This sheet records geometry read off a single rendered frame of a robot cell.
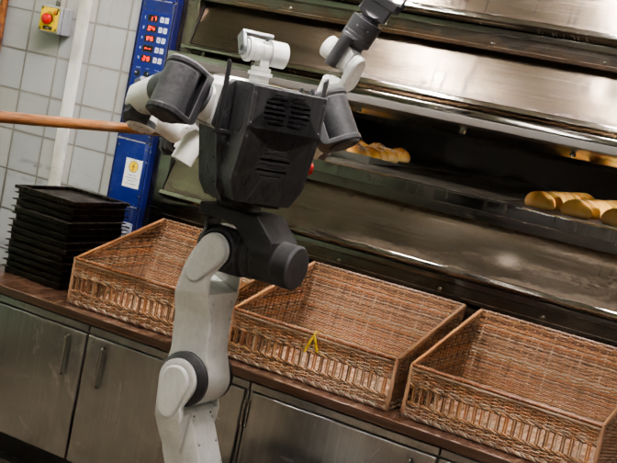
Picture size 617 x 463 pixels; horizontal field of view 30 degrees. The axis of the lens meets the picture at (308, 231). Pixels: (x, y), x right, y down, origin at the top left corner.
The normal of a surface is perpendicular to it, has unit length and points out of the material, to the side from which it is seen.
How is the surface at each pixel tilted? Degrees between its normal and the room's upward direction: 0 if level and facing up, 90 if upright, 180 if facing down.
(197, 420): 64
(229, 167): 86
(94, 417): 90
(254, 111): 90
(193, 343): 90
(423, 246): 70
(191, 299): 114
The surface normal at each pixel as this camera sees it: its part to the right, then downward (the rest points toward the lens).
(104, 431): -0.47, 0.02
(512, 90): -0.37, -0.32
